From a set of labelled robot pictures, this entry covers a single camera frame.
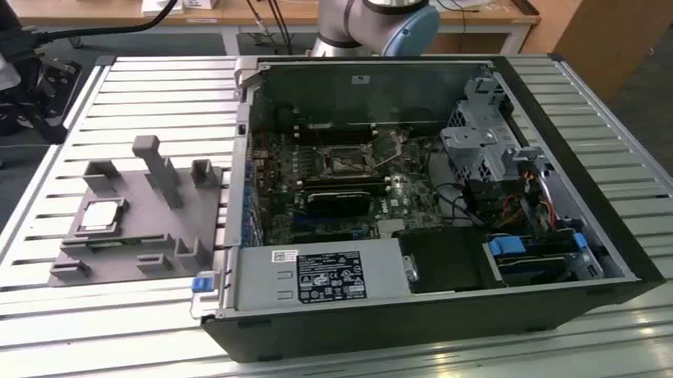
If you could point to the black RAM slot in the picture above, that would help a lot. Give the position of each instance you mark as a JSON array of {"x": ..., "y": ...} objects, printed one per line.
[
  {"x": 337, "y": 138},
  {"x": 337, "y": 129},
  {"x": 342, "y": 188},
  {"x": 342, "y": 181}
]

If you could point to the wooden cabinet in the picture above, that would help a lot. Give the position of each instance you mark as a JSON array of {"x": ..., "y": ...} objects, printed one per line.
[{"x": 614, "y": 39}]

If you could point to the black expansion card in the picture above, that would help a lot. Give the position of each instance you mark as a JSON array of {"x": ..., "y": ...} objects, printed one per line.
[{"x": 339, "y": 202}]

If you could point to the silver CPU green board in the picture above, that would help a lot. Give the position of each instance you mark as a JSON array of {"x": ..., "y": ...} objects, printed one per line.
[{"x": 100, "y": 216}]

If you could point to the metal disk bay cage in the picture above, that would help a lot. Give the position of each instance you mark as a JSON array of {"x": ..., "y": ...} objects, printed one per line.
[{"x": 467, "y": 138}]

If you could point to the black printed label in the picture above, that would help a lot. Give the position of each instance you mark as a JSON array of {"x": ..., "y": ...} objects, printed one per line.
[{"x": 331, "y": 275}]

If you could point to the green motherboard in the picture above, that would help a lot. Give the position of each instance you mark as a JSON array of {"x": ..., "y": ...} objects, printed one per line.
[{"x": 415, "y": 204}]

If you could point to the small blue clip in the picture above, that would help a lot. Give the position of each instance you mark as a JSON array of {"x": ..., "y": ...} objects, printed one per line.
[{"x": 580, "y": 241}]

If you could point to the grey parts rack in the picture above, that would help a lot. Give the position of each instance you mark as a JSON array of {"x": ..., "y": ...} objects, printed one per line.
[{"x": 142, "y": 220}]

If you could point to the CPU socket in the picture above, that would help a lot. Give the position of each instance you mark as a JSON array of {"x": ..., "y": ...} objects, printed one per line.
[{"x": 347, "y": 161}]

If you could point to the black PC case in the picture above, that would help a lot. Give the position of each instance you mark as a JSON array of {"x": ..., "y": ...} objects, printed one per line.
[{"x": 367, "y": 338}]

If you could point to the metal locking lever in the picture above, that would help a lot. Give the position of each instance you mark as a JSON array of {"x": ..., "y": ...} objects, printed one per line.
[{"x": 390, "y": 158}]

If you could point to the blue case latch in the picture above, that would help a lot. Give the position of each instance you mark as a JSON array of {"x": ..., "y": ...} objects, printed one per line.
[{"x": 204, "y": 285}]

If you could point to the wooden desk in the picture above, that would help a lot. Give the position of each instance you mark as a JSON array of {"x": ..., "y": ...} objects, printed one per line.
[{"x": 236, "y": 17}]

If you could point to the grey power supply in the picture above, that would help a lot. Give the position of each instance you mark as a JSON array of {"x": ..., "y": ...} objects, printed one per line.
[{"x": 263, "y": 283}]

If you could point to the blue disk carrier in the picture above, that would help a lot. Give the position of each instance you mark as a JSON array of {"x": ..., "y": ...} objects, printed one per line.
[{"x": 508, "y": 246}]

